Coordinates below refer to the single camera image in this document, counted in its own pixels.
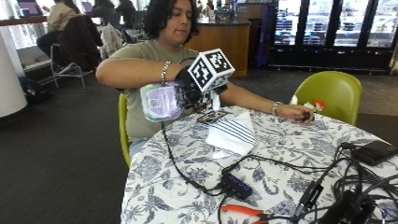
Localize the dark backpack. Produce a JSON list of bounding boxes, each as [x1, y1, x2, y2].
[[17, 76, 54, 104]]

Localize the flat black device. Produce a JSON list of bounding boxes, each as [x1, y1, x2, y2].
[[350, 139, 398, 167]]

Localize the person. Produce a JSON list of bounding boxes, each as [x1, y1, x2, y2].
[[90, 0, 119, 27], [95, 0, 314, 160], [114, 0, 137, 29], [35, 0, 83, 59]]

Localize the white marker cube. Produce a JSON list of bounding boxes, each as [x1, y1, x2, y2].
[[186, 48, 236, 93]]

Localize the black cable adapter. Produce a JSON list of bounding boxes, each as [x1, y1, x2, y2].
[[291, 180, 326, 218]]

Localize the black usb hub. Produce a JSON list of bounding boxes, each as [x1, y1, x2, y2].
[[219, 167, 254, 201]]

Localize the green plastic chair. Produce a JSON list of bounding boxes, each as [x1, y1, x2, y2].
[[117, 92, 133, 167], [291, 70, 363, 127]]

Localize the long black glove cable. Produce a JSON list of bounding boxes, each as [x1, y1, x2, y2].
[[159, 120, 228, 197]]

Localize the orange handled pliers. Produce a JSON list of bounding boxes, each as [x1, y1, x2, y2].
[[218, 203, 271, 224]]

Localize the black patterned marker card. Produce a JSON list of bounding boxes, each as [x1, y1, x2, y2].
[[196, 109, 230, 125]]

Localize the silver wrist bracelet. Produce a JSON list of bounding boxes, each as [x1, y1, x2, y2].
[[270, 101, 283, 117]]

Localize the wooden counter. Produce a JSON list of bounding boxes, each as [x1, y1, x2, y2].
[[183, 19, 252, 78]]

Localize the bundle of black cables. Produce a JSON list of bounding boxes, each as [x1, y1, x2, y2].
[[290, 141, 398, 224]]

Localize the glass door refrigerator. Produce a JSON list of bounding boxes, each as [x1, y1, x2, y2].
[[264, 0, 398, 74]]

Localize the laptop screen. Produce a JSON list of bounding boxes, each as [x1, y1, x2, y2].
[[15, 0, 43, 17]]

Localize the white red soft toy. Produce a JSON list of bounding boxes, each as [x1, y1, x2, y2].
[[290, 94, 327, 114]]

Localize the clear purple plastic pouch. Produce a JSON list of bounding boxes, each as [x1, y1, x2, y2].
[[139, 81, 186, 123]]

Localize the white blue striped cloth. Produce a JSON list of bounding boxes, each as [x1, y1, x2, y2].
[[203, 110, 258, 157]]

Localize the blue floral tablecloth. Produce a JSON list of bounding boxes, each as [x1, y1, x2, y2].
[[119, 105, 398, 224]]

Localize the metal frame chair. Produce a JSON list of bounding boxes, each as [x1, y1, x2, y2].
[[47, 42, 97, 91]]

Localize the black box device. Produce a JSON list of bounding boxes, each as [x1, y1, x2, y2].
[[316, 189, 378, 224]]

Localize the thin black hub cable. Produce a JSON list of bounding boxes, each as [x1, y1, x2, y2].
[[226, 153, 346, 175]]

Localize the white round column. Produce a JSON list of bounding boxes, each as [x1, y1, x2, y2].
[[0, 26, 27, 119]]

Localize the dark jacket on chair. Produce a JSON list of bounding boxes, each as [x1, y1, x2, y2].
[[55, 14, 103, 72]]

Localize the silver chain bracelet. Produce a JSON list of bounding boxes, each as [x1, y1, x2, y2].
[[159, 61, 173, 84]]

